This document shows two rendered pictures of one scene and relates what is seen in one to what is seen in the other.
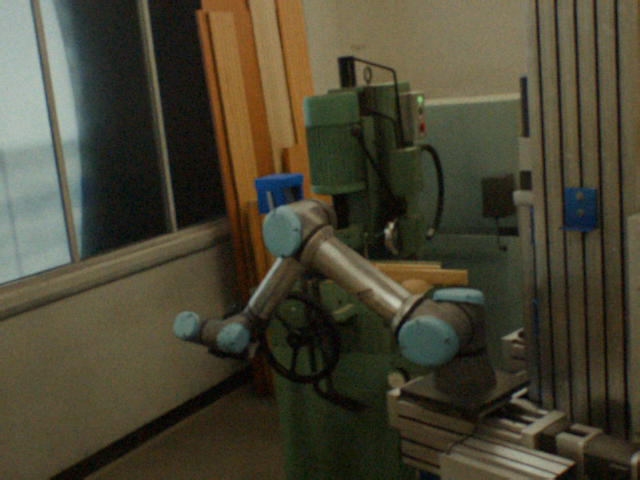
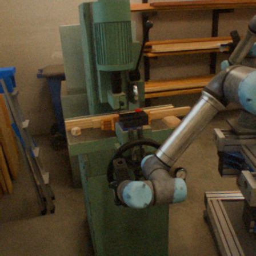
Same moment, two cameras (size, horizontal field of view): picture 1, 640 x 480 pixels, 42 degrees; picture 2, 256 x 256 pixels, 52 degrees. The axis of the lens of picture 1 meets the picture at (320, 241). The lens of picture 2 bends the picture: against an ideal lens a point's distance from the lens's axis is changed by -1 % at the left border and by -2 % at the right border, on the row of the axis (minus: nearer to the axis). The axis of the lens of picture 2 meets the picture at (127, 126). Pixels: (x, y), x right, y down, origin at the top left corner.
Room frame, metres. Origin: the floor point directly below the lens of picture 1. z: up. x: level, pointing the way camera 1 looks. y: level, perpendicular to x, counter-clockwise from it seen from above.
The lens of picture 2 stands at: (1.70, 0.83, 1.42)
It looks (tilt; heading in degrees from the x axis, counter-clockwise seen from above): 22 degrees down; 316
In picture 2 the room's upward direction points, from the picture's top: 3 degrees counter-clockwise
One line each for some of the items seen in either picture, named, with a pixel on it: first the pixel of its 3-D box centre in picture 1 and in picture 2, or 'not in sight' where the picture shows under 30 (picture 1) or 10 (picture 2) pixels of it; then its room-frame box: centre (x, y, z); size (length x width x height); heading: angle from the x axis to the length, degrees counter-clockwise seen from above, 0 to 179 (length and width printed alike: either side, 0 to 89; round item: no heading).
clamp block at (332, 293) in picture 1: (324, 290); (133, 134); (2.51, 0.00, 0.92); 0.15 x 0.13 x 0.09; 60
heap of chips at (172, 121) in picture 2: (411, 285); (172, 119); (2.48, -0.26, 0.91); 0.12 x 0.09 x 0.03; 150
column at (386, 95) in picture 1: (376, 187); (104, 67); (2.95, -0.22, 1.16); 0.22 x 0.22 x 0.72; 60
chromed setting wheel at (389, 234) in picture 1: (394, 236); (133, 93); (2.74, -0.25, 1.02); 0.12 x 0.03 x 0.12; 150
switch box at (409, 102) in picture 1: (412, 116); not in sight; (2.90, -0.36, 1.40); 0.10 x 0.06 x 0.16; 150
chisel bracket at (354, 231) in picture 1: (346, 240); (117, 100); (2.71, -0.09, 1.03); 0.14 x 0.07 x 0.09; 150
